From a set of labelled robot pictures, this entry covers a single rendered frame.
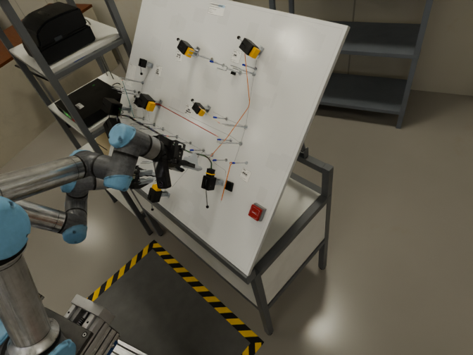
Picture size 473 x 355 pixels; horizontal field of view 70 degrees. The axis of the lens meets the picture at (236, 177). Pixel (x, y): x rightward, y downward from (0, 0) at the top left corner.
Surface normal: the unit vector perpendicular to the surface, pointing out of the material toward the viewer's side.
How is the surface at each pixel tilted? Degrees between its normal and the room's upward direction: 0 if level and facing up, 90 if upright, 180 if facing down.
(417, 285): 0
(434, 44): 90
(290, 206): 0
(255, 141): 50
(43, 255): 0
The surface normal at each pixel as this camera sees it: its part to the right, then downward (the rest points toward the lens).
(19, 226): 0.89, 0.09
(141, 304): -0.16, -0.66
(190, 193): -0.62, 0.04
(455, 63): -0.41, 0.72
